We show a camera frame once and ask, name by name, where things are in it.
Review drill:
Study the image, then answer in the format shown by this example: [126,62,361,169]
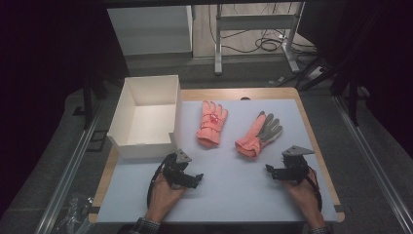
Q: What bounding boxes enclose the aluminium rail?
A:
[33,99,105,234]
[333,95,413,234]

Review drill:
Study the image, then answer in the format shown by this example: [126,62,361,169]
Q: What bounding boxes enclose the white cabinet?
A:
[106,4,195,61]

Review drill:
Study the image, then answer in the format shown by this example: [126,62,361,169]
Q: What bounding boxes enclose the pale blue table mat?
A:
[96,98,339,224]

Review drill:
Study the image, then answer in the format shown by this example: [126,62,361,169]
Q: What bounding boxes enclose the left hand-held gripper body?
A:
[161,148,197,190]

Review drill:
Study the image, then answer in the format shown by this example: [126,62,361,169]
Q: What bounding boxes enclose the pink glove with grey palm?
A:
[235,110,284,160]

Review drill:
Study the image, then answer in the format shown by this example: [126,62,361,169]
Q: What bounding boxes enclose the person's right hand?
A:
[282,170,322,225]

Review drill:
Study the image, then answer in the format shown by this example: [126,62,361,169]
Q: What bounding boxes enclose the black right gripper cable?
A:
[306,165,323,213]

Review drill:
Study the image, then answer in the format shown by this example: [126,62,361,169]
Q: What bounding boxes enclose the black floor cables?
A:
[207,2,318,56]

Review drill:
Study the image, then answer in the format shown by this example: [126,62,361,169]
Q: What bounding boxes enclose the pink glove with dotted print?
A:
[196,99,229,149]

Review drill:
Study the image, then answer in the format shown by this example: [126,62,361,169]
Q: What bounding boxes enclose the white open box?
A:
[106,74,182,160]

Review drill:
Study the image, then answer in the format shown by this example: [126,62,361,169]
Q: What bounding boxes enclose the grey metal desk frame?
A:
[213,1,307,76]

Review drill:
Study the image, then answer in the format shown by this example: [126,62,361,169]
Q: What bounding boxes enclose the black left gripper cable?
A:
[146,155,170,210]

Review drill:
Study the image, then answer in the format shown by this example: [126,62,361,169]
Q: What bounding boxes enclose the person's left hand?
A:
[146,176,187,220]

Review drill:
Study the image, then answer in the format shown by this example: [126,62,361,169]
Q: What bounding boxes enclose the clear plastic bag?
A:
[57,192,95,234]

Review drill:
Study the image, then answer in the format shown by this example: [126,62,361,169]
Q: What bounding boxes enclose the white power strip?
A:
[305,64,326,82]

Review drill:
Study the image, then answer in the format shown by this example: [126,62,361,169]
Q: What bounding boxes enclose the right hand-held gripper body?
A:
[275,144,316,185]

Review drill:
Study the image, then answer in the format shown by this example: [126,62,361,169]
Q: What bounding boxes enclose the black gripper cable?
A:
[306,165,323,213]
[146,155,170,210]

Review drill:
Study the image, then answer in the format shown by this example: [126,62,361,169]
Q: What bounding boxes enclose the black stand leg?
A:
[81,76,109,132]

